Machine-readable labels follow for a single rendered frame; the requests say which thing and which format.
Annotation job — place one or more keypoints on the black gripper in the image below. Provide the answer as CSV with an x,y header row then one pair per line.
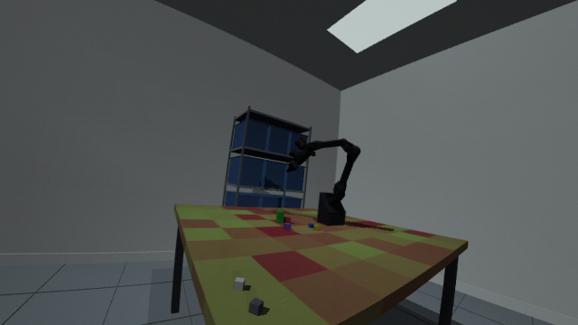
x,y
294,165

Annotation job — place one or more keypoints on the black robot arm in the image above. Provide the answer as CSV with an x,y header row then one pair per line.
x,y
352,153

